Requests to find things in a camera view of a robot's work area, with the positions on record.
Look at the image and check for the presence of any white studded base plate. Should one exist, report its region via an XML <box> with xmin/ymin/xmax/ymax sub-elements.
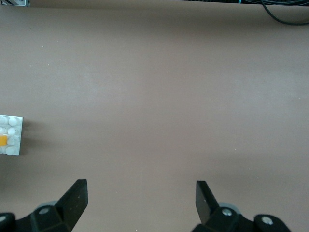
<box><xmin>0</xmin><ymin>115</ymin><xmax>24</xmax><ymax>156</ymax></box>

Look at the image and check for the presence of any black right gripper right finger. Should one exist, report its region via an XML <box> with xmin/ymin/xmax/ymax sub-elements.
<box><xmin>193</xmin><ymin>180</ymin><xmax>256</xmax><ymax>232</ymax></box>

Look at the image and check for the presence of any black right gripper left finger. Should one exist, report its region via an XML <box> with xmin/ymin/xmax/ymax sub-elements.
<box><xmin>14</xmin><ymin>179</ymin><xmax>89</xmax><ymax>232</ymax></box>

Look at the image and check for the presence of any black cable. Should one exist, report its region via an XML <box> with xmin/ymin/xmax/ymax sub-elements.
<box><xmin>262</xmin><ymin>0</ymin><xmax>309</xmax><ymax>25</ymax></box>

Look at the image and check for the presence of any metal table edge bracket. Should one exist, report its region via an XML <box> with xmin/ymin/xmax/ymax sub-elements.
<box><xmin>0</xmin><ymin>0</ymin><xmax>27</xmax><ymax>7</ymax></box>

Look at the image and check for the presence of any brown table cover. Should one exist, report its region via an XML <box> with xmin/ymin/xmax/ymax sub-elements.
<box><xmin>0</xmin><ymin>0</ymin><xmax>309</xmax><ymax>232</ymax></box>

